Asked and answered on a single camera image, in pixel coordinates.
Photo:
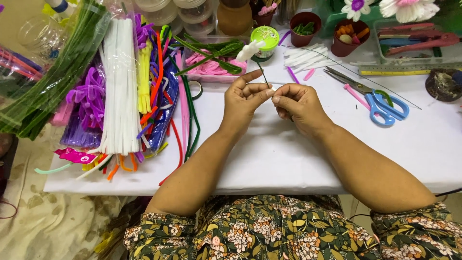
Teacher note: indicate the green box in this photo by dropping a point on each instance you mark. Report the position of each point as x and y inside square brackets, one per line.
[332, 18]

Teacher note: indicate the long red pipe cleaner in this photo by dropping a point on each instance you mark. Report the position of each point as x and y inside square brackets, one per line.
[177, 144]

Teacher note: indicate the yellow pipe cleaner bundle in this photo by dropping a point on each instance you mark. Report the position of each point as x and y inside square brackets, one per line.
[144, 79]

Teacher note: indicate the pink packet label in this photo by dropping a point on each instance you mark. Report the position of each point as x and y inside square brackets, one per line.
[74, 156]

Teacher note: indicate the green tape roll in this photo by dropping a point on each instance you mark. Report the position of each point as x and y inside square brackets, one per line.
[190, 90]

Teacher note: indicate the long dark green pipe cleaners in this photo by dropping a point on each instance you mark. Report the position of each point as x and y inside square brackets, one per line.
[193, 119]

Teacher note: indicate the bent green pipe cleaners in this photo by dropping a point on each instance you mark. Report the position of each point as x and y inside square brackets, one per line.
[216, 48]

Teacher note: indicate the maroon pot with pink pieces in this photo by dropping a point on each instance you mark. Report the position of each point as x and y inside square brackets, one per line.
[263, 18]

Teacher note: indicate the person's left hand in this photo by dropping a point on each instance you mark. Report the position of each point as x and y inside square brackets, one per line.
[238, 106]

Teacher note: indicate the clear plastic bottle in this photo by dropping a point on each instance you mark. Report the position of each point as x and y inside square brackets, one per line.
[41, 36]

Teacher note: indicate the dark round dish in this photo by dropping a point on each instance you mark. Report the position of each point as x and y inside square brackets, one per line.
[442, 86]

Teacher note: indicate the pile of short white pieces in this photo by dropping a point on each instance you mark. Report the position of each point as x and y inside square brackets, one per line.
[306, 57]

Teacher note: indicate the mint green pipe cleaner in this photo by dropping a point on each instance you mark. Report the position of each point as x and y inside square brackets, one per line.
[52, 169]

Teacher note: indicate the white flower purple centre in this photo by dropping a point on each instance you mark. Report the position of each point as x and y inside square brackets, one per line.
[357, 7]

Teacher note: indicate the maroon pot with orange pieces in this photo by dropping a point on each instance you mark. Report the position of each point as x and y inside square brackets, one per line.
[341, 50]

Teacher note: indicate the white table cover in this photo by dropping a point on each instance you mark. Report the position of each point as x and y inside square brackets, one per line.
[274, 155]

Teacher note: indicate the short purple pipe cleaner piece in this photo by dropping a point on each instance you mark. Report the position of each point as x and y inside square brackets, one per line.
[293, 75]

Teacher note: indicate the maroon pot with green pieces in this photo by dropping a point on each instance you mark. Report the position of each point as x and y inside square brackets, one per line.
[301, 40]

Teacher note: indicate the person's right hand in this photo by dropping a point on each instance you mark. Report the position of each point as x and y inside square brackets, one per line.
[306, 110]

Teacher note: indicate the purple pipe cleaner packet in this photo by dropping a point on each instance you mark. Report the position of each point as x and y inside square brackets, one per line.
[77, 136]

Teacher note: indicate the short pink pipe cleaner piece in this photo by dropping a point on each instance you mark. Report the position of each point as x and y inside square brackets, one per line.
[309, 74]

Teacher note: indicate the beige patterned cloth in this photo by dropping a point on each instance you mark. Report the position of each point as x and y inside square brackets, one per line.
[54, 224]

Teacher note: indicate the long pink pipe cleaners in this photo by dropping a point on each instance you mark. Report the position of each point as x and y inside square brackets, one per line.
[183, 104]

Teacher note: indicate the white glue bottle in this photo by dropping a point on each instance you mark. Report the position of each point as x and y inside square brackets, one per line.
[59, 5]

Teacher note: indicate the clear plastic box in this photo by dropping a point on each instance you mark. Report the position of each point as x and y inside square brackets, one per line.
[213, 77]

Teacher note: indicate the curved purple pipe cleaner piece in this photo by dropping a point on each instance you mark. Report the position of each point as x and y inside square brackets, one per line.
[284, 37]

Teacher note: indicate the blue pipe cleaner packet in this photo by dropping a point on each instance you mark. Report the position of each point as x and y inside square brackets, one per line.
[166, 108]

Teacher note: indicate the white flower pink centre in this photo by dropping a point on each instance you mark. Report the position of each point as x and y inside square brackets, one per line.
[409, 11]

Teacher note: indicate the pink stick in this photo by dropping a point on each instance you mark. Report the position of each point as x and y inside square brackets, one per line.
[355, 95]

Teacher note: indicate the green pipe cleaner loop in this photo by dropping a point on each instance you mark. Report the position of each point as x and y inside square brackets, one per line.
[386, 95]

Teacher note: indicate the white pipe cleaner flower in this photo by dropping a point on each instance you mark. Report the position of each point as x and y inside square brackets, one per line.
[249, 50]

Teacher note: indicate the white pipe cleaner bundle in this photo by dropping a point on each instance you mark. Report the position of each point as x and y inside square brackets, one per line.
[121, 90]

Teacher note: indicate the green lidded jar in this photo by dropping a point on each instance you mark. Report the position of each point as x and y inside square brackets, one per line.
[264, 38]

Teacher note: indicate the bag of pink pipe cleaners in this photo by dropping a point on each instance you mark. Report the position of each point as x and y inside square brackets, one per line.
[18, 66]

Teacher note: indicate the pink pipe cleaner loops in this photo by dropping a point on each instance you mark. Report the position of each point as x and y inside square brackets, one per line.
[207, 68]

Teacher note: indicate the heap of mixed coloured pipe cleaners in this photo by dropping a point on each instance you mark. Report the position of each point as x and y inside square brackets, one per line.
[157, 68]

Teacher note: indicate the red pliers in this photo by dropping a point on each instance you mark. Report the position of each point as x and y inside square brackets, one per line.
[422, 44]

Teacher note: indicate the bagged green pipe cleaner bundle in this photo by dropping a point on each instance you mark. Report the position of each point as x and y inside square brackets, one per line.
[65, 68]

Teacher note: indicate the clear tray with tools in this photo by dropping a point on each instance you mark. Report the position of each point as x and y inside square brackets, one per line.
[447, 54]

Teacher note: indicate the green and yellow ruler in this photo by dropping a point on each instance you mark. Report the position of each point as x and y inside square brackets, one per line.
[397, 69]

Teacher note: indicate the brown jar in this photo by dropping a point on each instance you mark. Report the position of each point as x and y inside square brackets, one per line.
[234, 20]

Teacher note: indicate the heap of curled purple pipe cleaners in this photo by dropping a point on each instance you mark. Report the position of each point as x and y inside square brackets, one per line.
[90, 97]

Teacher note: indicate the stack of clear round containers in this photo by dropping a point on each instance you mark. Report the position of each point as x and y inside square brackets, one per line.
[187, 14]

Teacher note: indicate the floral patterned dress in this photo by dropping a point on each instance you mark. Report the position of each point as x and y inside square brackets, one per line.
[274, 231]

